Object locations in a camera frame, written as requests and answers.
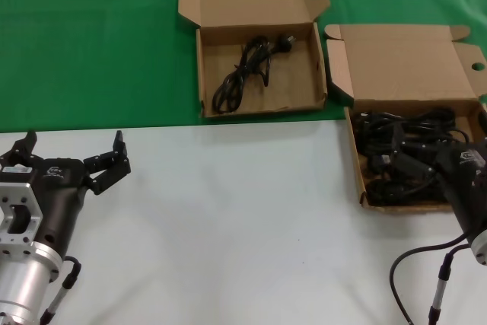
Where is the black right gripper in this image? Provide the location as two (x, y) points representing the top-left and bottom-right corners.
(391, 126), (487, 241)

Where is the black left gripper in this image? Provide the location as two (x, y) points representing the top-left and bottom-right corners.
(0, 129), (132, 252)

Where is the black power cable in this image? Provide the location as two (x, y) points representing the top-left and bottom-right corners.
(352, 108), (458, 144)
(212, 33), (294, 115)
(361, 138), (438, 186)
(365, 178), (450, 205)

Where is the larger open cardboard box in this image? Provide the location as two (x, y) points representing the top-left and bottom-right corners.
(323, 23), (487, 209)

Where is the smaller open cardboard box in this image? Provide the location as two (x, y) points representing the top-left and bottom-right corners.
(177, 0), (331, 118)

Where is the green table cloth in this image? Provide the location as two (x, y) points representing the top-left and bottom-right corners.
(0, 0), (487, 134)

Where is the silver left camera mount bracket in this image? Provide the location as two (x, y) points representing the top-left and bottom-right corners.
(0, 181), (44, 256)

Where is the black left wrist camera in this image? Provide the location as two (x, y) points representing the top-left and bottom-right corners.
(0, 164), (34, 184)

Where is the thin black looping cable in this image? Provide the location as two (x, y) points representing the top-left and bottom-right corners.
(388, 236), (472, 325)

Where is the left arm connector cable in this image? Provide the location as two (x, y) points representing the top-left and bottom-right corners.
(37, 255), (83, 325)

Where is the arm connector cable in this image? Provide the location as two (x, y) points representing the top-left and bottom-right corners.
(37, 255), (83, 325)
(425, 245), (472, 325)

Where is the right arm connector cable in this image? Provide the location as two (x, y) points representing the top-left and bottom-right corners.
(425, 245), (472, 325)

